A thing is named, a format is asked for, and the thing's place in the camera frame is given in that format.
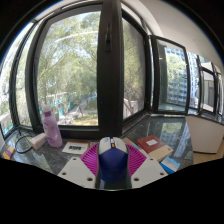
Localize small orange and white box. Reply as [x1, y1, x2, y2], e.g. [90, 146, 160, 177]
[29, 133, 48, 151]

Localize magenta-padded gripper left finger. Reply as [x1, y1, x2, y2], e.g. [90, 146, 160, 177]
[57, 143, 101, 190]

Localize black wire stand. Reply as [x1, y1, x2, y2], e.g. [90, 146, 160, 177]
[14, 129, 34, 155]

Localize blue and white box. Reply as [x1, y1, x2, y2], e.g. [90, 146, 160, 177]
[159, 155, 182, 175]

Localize colourful printed leaflet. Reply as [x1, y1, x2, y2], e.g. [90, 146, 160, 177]
[123, 137, 141, 151]

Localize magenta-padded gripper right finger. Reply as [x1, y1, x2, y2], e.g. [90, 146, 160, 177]
[126, 144, 169, 190]

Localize blue and white computer mouse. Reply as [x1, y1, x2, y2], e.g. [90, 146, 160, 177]
[97, 136, 130, 184]

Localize white booklet with black print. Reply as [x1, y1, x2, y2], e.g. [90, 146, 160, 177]
[61, 141, 90, 155]

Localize red hardcover book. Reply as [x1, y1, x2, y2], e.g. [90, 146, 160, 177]
[135, 134, 168, 155]

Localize purple plastic bottle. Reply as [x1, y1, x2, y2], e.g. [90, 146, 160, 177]
[41, 104, 64, 149]

